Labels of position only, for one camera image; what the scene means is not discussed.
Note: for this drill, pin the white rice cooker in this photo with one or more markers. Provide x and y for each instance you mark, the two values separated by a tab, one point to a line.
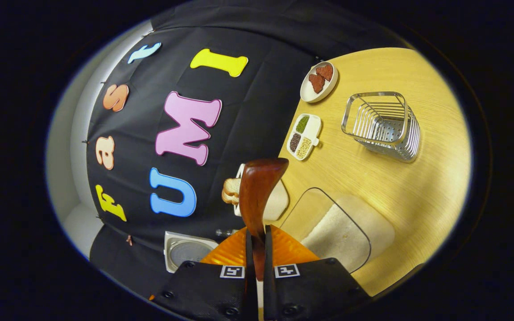
185	252

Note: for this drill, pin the brown wooden spoon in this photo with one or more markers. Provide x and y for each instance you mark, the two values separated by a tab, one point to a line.
257	191

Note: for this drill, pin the white toaster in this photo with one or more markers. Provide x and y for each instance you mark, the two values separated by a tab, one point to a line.
277	205

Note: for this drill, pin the black backdrop cloth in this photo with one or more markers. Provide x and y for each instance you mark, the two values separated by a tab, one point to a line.
261	111

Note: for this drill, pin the small glass bottle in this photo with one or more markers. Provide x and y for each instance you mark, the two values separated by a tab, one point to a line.
226	232

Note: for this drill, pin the clear container of rice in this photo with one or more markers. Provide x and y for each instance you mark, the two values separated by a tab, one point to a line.
341	236

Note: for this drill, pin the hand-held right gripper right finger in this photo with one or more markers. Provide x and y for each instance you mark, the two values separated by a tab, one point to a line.
315	290

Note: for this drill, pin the divided white bean dish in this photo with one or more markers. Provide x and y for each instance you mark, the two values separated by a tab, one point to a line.
304	136

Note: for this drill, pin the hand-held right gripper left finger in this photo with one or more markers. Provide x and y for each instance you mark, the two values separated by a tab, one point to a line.
203	290

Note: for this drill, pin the round white plate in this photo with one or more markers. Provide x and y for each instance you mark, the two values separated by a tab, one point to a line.
308	93

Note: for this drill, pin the bread slice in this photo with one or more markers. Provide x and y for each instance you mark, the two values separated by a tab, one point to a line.
229	198
233	184

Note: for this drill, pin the red meat slice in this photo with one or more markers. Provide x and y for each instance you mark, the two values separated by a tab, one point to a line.
325	72
317	84

